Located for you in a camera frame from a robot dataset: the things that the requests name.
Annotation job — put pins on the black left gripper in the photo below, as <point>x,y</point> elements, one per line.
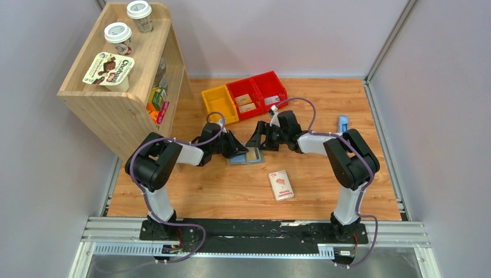
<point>235,146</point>

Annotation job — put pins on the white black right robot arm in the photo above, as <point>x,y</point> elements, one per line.
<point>353,162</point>

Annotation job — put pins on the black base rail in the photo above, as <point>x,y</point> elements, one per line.
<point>248,235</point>

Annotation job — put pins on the white sponge packet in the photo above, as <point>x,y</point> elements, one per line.
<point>281,186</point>

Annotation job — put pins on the clear jar on shelf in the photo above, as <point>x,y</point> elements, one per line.
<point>160,78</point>

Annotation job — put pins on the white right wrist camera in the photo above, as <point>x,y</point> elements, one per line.
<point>273,113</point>

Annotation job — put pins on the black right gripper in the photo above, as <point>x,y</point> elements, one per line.
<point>255,139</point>

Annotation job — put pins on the gold credit card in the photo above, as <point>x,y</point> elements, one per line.
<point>252,155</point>

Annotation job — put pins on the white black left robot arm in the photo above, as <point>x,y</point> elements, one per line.
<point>152,163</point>

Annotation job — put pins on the grey credit card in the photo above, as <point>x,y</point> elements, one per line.
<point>271,100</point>

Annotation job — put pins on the grey slotted cable duct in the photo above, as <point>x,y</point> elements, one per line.
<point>156,250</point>

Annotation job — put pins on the grey leather card holder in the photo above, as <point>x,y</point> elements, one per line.
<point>241,159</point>

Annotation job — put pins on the white lidded cup front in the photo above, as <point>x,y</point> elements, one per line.
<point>119,34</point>

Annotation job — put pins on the green box on shelf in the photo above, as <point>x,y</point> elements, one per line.
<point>157,97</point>

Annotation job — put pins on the yellow plastic bin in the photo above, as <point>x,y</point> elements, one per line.
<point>219,99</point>

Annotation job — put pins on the white lidded cup back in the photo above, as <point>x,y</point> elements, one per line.
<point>140,13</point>

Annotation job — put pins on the white lidded cup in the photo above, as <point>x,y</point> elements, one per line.
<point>119,34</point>
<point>140,13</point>

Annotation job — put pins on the pink box on shelf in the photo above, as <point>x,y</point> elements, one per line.
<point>162,112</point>

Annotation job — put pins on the red plastic bin right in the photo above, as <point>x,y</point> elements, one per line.
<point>268,84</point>

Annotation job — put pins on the red plastic bin middle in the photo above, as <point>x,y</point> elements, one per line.
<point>246,86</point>

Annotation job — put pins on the blue toothbrush package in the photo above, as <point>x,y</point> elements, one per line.
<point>343,123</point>

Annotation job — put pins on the orange box on shelf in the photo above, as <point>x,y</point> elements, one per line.
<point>153,112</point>

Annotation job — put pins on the red plastic bin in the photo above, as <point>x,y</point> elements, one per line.
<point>268,84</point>
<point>246,86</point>

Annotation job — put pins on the wooden shelf unit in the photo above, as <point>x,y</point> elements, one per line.
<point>120,119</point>

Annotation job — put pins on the Chobani yogurt cup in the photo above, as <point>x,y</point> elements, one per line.
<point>110,70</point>

